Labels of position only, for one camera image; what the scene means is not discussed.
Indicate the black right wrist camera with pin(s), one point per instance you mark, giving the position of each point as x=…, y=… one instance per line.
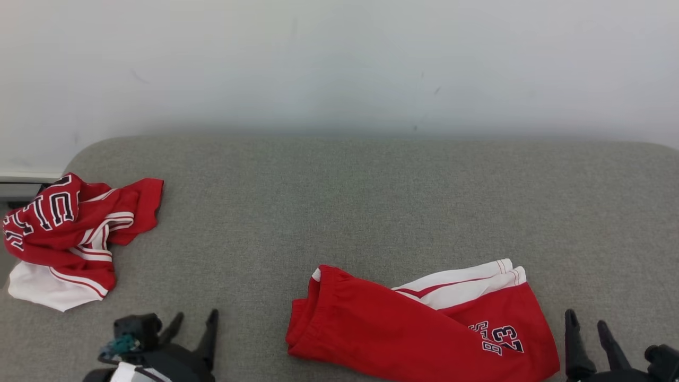
x=663, y=361

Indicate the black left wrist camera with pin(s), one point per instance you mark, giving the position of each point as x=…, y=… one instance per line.
x=138, y=326

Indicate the red white basketball shorts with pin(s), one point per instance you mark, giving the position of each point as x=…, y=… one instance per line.
x=398, y=334

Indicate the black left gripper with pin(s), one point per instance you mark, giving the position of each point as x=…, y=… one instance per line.
x=180, y=366

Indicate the red white basketball jersey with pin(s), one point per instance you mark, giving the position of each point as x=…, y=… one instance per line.
x=63, y=239

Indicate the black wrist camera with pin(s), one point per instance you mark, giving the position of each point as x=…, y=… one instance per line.
x=663, y=361
x=138, y=326

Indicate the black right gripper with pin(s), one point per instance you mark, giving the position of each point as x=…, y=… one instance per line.
x=620, y=376

